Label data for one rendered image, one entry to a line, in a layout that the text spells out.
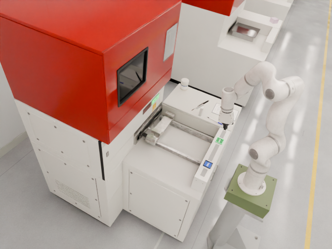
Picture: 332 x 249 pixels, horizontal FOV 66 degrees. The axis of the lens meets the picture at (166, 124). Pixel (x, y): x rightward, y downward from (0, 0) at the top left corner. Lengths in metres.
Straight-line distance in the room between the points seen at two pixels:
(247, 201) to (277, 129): 0.56
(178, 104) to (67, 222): 1.47
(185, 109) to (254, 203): 0.92
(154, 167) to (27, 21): 1.20
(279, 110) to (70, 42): 1.07
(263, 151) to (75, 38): 1.12
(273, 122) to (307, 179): 2.08
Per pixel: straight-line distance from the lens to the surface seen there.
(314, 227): 3.17
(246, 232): 2.77
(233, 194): 1.81
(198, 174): 1.77
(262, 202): 1.84
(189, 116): 2.18
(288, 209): 3.12
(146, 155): 1.99
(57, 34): 1.29
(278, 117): 1.46
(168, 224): 2.32
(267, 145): 1.56
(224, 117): 1.82
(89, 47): 1.18
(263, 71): 1.45
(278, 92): 1.34
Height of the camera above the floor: 2.38
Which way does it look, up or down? 44 degrees down
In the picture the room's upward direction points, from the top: 9 degrees clockwise
